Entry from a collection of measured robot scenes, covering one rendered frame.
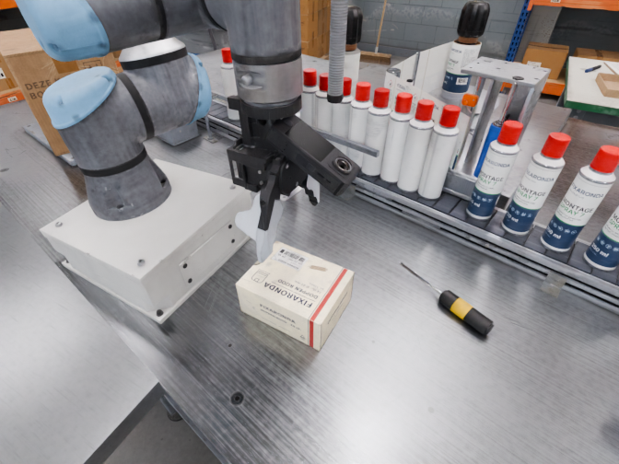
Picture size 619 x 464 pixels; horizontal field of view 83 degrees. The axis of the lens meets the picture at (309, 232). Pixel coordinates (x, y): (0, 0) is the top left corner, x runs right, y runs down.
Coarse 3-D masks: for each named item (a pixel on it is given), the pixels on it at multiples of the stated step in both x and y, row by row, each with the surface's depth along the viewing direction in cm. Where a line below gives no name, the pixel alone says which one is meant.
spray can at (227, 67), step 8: (224, 48) 102; (224, 56) 101; (224, 64) 102; (232, 64) 102; (224, 72) 103; (232, 72) 103; (224, 80) 105; (232, 80) 104; (224, 88) 107; (232, 88) 106; (232, 112) 111; (232, 120) 112
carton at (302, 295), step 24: (264, 264) 62; (288, 264) 62; (312, 264) 62; (240, 288) 58; (264, 288) 58; (288, 288) 58; (312, 288) 58; (336, 288) 58; (264, 312) 59; (288, 312) 55; (312, 312) 54; (336, 312) 59; (312, 336) 56
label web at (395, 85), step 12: (408, 60) 102; (408, 72) 106; (384, 84) 95; (396, 84) 90; (408, 84) 86; (396, 96) 91; (420, 96) 83; (432, 120) 81; (468, 120) 71; (468, 132) 79; (456, 144) 75; (456, 156) 76
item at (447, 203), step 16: (208, 112) 118; (224, 112) 118; (240, 128) 109; (400, 192) 82; (416, 192) 82; (432, 208) 78; (448, 208) 78; (464, 208) 78; (480, 224) 74; (496, 224) 74; (512, 240) 70; (528, 240) 70; (560, 256) 67; (576, 256) 67; (592, 272) 64; (608, 272) 64
